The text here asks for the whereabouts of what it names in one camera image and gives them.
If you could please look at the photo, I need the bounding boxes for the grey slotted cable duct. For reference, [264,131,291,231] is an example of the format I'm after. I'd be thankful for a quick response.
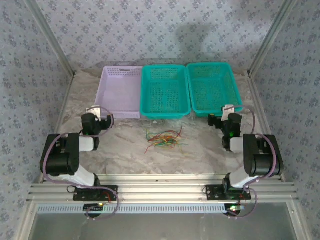
[36,202,227,215]

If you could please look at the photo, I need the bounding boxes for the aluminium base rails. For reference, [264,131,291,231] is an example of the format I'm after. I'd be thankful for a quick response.
[26,173,300,204]

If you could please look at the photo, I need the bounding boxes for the aluminium table side rail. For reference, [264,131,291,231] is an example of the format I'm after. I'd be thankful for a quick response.
[37,73,76,185]
[246,71,286,182]

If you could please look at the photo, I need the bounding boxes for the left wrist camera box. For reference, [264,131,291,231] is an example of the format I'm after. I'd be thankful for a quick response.
[85,105,102,119]

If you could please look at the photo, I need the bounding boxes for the teal plastic basket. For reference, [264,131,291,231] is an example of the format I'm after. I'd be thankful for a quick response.
[186,61,243,118]
[140,64,191,120]

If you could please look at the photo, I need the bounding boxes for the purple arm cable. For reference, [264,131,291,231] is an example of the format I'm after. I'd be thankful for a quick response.
[41,106,120,221]
[226,105,280,221]

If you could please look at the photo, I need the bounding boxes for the aluminium frame post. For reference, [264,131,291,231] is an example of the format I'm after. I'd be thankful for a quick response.
[248,0,300,76]
[23,0,76,76]

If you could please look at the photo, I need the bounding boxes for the lilac plastic basket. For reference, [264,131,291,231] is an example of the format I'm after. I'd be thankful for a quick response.
[94,65,144,119]

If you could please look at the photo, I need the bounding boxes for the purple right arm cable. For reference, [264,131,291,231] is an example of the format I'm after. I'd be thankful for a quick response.
[226,105,280,221]

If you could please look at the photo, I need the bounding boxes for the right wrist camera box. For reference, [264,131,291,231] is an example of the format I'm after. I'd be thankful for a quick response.
[221,104,235,121]

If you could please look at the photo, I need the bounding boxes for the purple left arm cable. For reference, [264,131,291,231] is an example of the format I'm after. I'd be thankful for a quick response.
[41,106,120,221]

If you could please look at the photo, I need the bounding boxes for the small black controller board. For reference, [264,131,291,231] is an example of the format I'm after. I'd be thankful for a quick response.
[83,202,105,218]
[223,203,245,218]

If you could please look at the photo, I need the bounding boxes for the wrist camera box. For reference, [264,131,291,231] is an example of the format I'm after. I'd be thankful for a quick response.
[221,104,235,121]
[85,105,102,119]

